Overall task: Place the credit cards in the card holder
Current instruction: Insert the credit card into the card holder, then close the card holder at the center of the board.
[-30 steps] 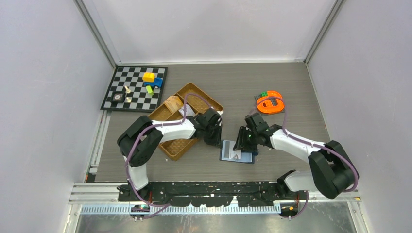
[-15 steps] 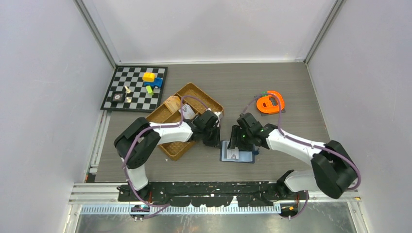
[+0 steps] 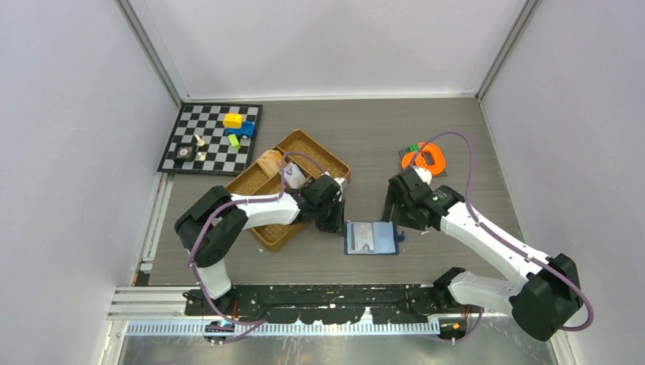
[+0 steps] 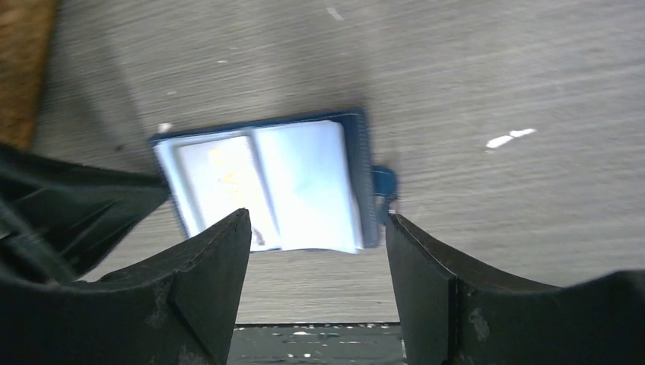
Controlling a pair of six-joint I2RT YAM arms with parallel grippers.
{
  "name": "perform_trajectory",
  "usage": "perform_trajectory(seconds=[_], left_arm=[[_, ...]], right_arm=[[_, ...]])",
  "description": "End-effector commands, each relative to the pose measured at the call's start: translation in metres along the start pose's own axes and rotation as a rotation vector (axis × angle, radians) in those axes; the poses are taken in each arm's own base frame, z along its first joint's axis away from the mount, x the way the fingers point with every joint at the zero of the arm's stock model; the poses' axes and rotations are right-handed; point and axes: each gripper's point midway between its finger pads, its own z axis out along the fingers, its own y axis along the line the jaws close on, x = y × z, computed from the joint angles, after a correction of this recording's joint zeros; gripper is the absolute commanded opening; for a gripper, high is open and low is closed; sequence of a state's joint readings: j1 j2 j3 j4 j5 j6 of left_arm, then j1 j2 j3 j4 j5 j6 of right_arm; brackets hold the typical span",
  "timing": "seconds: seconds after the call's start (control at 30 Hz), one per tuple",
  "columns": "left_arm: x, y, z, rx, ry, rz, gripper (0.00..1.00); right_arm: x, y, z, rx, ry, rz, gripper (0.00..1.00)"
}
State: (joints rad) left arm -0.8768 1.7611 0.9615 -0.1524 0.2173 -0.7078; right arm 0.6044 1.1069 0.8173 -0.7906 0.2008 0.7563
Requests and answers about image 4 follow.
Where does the blue leather card holder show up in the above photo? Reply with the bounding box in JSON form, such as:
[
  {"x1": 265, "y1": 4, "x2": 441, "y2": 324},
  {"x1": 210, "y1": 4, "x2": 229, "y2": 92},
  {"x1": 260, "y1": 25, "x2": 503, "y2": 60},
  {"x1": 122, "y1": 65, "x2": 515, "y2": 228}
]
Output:
[{"x1": 150, "y1": 109, "x2": 398, "y2": 254}]

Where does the silver VIP credit card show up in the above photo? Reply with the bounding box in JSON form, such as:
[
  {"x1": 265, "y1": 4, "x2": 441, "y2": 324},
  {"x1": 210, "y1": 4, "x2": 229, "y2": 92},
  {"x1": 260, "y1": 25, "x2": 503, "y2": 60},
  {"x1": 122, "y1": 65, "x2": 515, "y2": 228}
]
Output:
[{"x1": 176, "y1": 135, "x2": 280, "y2": 252}]

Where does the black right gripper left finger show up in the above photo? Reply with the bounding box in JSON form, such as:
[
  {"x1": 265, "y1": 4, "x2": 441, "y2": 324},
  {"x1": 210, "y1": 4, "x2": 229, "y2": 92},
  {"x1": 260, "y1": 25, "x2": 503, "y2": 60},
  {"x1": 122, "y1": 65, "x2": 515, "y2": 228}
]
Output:
[{"x1": 1, "y1": 208, "x2": 251, "y2": 364}]

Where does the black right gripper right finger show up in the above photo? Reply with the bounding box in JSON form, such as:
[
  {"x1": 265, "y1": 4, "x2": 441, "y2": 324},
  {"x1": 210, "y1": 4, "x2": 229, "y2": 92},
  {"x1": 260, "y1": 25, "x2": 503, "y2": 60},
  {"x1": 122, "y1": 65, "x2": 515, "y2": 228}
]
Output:
[{"x1": 386, "y1": 214, "x2": 644, "y2": 364}]

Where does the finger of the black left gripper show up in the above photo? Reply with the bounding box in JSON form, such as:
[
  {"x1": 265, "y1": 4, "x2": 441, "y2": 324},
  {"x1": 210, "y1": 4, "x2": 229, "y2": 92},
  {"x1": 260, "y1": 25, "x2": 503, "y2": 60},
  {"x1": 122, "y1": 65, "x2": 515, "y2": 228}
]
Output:
[{"x1": 1, "y1": 144, "x2": 169, "y2": 283}]

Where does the woven divided basket tray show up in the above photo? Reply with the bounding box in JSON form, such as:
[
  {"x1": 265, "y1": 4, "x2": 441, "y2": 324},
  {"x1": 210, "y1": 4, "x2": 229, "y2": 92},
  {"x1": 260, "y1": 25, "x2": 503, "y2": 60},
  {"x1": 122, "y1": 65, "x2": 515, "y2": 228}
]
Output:
[{"x1": 1, "y1": 0, "x2": 58, "y2": 150}]

